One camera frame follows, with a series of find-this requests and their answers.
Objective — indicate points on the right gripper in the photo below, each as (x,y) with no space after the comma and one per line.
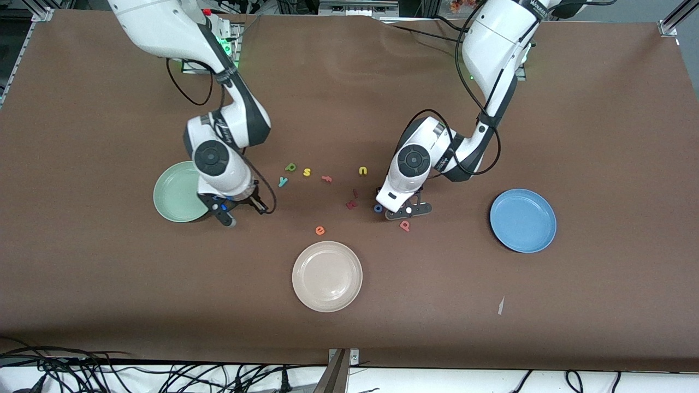
(250,199)

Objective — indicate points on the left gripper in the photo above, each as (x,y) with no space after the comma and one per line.
(378,189)

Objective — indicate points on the pink foam letter p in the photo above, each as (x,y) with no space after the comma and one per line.
(404,226)

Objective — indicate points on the teal foam letter y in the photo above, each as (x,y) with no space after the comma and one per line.
(283,182)

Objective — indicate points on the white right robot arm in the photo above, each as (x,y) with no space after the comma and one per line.
(164,27)

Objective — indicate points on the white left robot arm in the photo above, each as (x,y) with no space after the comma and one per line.
(491,49)

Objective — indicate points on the dark red foam letter k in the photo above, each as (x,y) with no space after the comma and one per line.
(351,204)

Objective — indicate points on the green plate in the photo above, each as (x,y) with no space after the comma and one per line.
(172,196)

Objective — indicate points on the beige plate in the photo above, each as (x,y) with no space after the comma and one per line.
(327,276)

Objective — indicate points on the blue plate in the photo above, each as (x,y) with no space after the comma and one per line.
(523,220)

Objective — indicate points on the white paper scrap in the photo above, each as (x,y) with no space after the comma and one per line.
(501,305)

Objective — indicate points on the brown table cover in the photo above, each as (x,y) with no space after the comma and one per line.
(109,273)

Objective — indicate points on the dark angled bar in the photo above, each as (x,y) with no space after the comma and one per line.
(334,379)

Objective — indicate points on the grey device box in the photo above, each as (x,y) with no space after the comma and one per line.
(357,6)

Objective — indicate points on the orange artificial flowers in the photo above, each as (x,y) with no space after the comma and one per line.
(464,4)

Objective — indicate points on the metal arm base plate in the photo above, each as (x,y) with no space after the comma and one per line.
(236,54)

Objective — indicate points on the silver bracket plate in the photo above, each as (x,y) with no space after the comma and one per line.
(355,357)

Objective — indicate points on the aluminium frame profile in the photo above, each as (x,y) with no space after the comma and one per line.
(22,49)
(670,24)

